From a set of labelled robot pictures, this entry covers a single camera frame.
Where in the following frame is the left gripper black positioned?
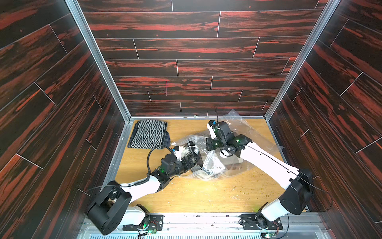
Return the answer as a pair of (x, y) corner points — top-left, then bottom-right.
(166, 156), (200, 180)

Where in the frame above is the navy plaid scarf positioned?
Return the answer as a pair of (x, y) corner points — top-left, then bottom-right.
(163, 131), (171, 147)

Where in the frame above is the clear plastic vacuum bag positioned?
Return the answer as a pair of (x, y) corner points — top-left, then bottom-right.
(171, 110), (279, 181)

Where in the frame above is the black white chevron scarf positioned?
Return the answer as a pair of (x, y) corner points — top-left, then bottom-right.
(128, 119), (168, 149)

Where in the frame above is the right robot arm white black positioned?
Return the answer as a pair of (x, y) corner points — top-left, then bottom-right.
(206, 120), (313, 229)

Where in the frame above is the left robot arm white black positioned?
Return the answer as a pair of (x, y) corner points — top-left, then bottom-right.
(86, 152), (201, 236)

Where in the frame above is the beige brown striped scarf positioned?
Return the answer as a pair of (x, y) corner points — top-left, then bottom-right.
(187, 141), (202, 162)

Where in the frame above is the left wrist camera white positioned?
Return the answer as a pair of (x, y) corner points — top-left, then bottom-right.
(173, 146), (189, 161)

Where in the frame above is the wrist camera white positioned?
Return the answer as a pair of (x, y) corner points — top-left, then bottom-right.
(207, 119), (219, 139)
(173, 146), (189, 161)

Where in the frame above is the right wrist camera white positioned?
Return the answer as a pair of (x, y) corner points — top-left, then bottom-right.
(207, 119), (219, 139)

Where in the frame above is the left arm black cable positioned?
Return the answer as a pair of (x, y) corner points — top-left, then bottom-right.
(79, 144), (174, 195)

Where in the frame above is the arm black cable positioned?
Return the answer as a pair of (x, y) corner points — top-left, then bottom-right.
(79, 144), (174, 195)
(213, 106), (333, 237)

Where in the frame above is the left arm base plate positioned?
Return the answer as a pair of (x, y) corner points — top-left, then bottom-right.
(122, 214), (164, 233)

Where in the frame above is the front aluminium rail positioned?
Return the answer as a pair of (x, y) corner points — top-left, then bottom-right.
(76, 213), (329, 239)

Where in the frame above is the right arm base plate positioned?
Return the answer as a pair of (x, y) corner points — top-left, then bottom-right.
(238, 214), (283, 231)

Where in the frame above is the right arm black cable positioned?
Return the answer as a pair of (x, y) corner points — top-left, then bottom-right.
(213, 106), (333, 237)

